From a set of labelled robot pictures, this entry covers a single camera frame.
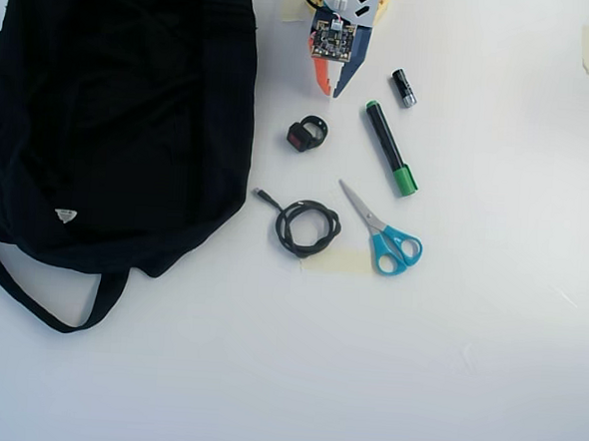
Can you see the yellow perforated robot base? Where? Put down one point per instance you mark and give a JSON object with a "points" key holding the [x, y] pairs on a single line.
{"points": [[385, 8]]}

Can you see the black cylindrical battery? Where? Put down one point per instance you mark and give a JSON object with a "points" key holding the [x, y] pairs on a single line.
{"points": [[403, 87]]}

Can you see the black marker with green cap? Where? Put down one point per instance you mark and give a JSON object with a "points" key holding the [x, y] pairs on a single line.
{"points": [[387, 141]]}

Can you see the bare camera circuit board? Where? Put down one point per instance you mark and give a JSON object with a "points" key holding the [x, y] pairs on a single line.
{"points": [[334, 39]]}

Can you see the black fabric bag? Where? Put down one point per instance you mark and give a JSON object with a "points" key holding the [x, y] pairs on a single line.
{"points": [[105, 119]]}

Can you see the blue-grey gripper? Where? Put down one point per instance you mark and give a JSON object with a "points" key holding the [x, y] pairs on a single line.
{"points": [[351, 75]]}

